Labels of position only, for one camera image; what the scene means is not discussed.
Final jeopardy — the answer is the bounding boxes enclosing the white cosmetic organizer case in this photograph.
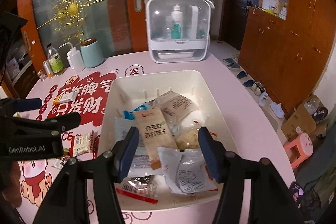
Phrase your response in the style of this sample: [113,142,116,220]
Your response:
[143,0,215,64]

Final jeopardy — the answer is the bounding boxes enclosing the white plastic storage bin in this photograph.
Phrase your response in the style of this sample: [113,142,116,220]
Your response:
[98,70,236,211]

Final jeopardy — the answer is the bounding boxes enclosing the small glass jar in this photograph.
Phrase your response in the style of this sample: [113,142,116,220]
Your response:
[37,69,47,82]

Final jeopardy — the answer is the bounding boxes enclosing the cardboard box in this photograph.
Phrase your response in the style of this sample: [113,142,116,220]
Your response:
[281,95,329,142]

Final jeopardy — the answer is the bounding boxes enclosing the yellow rice cracker pack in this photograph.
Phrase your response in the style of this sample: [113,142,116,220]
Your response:
[174,124,201,150]

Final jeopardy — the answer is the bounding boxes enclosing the white light-blue snack bag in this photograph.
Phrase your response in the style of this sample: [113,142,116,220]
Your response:
[114,118,163,177]

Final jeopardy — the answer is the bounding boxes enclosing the white slipper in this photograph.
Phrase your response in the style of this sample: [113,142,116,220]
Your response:
[270,102,285,119]

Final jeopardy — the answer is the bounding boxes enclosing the brown bread clear pack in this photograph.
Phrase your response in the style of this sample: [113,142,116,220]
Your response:
[151,90,199,126]

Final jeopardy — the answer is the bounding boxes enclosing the glass sliding door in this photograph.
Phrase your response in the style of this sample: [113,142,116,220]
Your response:
[16,0,168,72]

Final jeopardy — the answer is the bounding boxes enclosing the orange white small packet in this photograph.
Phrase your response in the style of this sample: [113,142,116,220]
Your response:
[53,91,79,105]

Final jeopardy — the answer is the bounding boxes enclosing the wooden cabinet with shelves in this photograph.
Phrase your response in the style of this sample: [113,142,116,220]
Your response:
[239,0,335,117]

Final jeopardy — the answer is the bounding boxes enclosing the seaweed snack red-edged bag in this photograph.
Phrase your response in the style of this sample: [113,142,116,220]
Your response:
[115,175,158,204]

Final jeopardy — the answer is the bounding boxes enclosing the blue slipper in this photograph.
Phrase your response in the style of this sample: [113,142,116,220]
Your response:
[223,57,240,69]

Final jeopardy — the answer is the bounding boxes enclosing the small metal can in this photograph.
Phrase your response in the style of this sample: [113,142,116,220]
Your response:
[43,60,55,78]

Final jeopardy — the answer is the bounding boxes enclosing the clear bottle green label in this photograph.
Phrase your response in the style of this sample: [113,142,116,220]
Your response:
[47,43,64,75]

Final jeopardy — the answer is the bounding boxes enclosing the pink plastic stool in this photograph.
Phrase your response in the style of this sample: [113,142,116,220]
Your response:
[284,133,314,169]

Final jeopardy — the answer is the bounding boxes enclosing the white squeeze bottle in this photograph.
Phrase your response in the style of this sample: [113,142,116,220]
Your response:
[59,42,85,72]

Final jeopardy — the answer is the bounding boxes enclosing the white red snack bag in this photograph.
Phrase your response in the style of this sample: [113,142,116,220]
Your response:
[158,147,218,195]

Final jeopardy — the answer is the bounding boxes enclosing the blue foil snack packet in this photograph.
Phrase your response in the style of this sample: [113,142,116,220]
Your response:
[123,104,148,120]

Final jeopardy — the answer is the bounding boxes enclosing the black smartphone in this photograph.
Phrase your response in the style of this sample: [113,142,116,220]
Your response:
[289,181,304,207]

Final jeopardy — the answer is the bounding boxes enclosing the chocolate white wrapper snack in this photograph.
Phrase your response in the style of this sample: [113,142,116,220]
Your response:
[70,131,95,157]

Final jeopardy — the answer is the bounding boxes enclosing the beige soda cracker pack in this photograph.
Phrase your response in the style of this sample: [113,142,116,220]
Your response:
[134,107,178,170]

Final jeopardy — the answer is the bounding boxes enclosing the teal canister wooden lid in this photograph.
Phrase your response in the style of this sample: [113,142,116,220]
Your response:
[80,38,104,68]

